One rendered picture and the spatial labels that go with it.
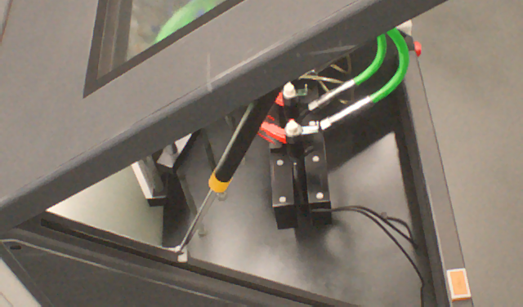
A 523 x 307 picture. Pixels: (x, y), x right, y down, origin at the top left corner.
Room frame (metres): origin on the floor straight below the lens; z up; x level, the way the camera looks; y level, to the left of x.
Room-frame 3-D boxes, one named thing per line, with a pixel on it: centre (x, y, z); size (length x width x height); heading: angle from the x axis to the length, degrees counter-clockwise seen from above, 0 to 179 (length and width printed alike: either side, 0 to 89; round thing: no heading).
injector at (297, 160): (0.73, -0.06, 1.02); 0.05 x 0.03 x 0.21; 84
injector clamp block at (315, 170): (0.85, -0.06, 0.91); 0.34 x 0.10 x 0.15; 174
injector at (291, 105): (0.81, -0.07, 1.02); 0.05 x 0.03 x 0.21; 84
